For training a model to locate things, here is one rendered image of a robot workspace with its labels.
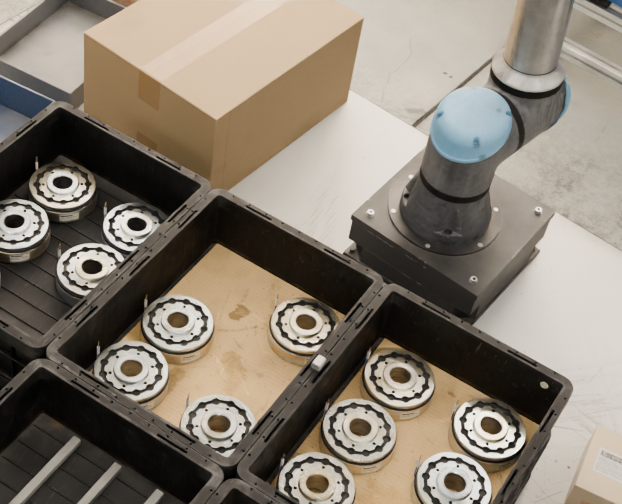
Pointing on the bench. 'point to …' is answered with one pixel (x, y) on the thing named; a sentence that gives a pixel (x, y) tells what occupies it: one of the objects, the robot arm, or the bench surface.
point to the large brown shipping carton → (220, 77)
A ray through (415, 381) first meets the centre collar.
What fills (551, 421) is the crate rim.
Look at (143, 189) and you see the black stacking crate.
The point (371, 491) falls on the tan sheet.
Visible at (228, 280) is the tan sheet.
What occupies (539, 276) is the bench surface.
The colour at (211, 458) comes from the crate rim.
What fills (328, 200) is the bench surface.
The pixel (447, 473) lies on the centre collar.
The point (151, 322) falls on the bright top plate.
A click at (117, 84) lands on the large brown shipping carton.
